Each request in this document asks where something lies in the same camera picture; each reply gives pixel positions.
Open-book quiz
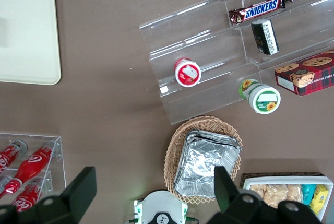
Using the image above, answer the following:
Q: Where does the clear acrylic tiered shelf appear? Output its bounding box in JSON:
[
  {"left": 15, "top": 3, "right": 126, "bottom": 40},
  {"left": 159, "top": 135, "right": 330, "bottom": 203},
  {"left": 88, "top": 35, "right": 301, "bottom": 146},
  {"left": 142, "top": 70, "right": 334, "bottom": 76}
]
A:
[{"left": 139, "top": 0, "right": 334, "bottom": 126}]

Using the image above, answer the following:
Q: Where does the red lid yogurt cup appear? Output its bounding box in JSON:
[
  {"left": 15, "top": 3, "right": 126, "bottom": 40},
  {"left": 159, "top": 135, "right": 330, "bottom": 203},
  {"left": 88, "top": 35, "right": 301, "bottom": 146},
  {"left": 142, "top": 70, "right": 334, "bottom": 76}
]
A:
[{"left": 174, "top": 57, "right": 202, "bottom": 88}]

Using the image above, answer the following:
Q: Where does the black tissue pack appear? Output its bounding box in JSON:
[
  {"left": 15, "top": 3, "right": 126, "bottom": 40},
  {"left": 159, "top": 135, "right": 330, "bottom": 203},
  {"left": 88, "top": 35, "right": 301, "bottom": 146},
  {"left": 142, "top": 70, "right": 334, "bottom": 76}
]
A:
[{"left": 250, "top": 19, "right": 280, "bottom": 56}]

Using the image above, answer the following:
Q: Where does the red cola bottle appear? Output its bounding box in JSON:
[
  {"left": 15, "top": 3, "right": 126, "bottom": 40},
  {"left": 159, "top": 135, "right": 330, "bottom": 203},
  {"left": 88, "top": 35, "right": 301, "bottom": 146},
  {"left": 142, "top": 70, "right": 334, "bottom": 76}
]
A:
[
  {"left": 4, "top": 140, "right": 57, "bottom": 194},
  {"left": 11, "top": 179, "right": 44, "bottom": 213},
  {"left": 0, "top": 140, "right": 28, "bottom": 175}
]

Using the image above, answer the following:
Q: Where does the teal snack packet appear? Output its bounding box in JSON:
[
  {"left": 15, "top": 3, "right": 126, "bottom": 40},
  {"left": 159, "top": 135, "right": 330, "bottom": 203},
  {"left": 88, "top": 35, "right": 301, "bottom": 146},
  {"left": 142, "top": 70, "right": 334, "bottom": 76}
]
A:
[{"left": 301, "top": 184, "right": 318, "bottom": 207}]

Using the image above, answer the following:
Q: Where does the clear wrapped granola bar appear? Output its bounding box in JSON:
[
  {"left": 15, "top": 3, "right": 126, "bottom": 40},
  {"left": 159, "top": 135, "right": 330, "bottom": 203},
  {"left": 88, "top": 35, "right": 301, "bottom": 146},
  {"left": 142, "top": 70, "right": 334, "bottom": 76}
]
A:
[
  {"left": 264, "top": 183, "right": 289, "bottom": 209},
  {"left": 285, "top": 184, "right": 304, "bottom": 204},
  {"left": 249, "top": 184, "right": 268, "bottom": 201}
]

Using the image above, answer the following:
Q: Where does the yellow snack packet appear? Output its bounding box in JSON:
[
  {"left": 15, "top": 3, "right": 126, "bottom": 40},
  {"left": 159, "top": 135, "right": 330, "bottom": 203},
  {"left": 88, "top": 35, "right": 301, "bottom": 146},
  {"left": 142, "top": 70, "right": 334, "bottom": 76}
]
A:
[{"left": 309, "top": 184, "right": 329, "bottom": 216}]

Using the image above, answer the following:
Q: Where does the red tartan cookie box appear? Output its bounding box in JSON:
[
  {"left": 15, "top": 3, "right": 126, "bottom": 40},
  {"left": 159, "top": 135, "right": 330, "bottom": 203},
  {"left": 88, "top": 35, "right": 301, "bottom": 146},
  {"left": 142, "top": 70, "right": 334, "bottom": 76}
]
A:
[{"left": 274, "top": 49, "right": 334, "bottom": 97}]

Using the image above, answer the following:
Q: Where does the dark wicker basket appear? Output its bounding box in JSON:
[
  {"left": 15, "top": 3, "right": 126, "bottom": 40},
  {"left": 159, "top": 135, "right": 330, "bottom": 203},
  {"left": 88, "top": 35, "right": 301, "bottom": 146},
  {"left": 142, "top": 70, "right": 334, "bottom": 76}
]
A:
[{"left": 239, "top": 172, "right": 327, "bottom": 191}]

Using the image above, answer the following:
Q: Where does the cream plastic tray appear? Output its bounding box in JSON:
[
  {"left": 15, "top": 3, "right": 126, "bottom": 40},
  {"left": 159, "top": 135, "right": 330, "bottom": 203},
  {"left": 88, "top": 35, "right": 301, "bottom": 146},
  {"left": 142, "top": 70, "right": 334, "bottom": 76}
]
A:
[{"left": 0, "top": 0, "right": 62, "bottom": 86}]

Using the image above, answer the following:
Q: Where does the green sunflower yogurt cup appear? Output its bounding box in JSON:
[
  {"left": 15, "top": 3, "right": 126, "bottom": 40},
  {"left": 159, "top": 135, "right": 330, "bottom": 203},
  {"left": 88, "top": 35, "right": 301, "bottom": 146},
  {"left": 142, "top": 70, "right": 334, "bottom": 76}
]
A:
[{"left": 238, "top": 78, "right": 282, "bottom": 115}]

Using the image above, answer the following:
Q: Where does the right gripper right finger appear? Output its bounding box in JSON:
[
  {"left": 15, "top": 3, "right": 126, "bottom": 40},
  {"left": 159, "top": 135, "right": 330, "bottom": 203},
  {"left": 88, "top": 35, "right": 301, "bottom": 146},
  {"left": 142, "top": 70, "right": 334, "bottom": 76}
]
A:
[{"left": 208, "top": 166, "right": 325, "bottom": 224}]

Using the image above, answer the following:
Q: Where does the foil wrapped package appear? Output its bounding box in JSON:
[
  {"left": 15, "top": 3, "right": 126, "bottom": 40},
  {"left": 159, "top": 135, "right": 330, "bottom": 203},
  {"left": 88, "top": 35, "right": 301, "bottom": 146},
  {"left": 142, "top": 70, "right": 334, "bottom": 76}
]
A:
[
  {"left": 185, "top": 129, "right": 243, "bottom": 174},
  {"left": 174, "top": 137, "right": 237, "bottom": 198}
]

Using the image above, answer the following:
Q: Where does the white snack box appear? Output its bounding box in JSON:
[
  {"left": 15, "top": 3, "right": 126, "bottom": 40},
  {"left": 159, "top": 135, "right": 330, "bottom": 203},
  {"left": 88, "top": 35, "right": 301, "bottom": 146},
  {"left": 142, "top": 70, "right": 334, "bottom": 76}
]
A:
[{"left": 243, "top": 176, "right": 334, "bottom": 222}]

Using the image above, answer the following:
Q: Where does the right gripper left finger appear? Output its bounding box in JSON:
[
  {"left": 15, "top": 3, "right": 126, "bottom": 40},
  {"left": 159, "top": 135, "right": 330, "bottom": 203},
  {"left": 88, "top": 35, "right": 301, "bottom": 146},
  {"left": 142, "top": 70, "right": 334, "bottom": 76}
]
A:
[{"left": 0, "top": 166, "right": 98, "bottom": 224}]

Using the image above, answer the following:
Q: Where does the light wicker basket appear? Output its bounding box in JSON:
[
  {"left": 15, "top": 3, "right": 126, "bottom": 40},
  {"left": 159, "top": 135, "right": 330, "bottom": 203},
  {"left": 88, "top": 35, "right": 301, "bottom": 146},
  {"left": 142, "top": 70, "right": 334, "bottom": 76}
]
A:
[{"left": 163, "top": 115, "right": 243, "bottom": 205}]

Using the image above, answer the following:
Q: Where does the clear acrylic bottle rack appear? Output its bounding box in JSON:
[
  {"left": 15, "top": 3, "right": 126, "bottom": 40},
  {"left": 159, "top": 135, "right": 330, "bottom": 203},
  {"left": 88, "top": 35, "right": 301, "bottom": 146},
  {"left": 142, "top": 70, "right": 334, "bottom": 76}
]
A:
[{"left": 0, "top": 132, "right": 67, "bottom": 209}]

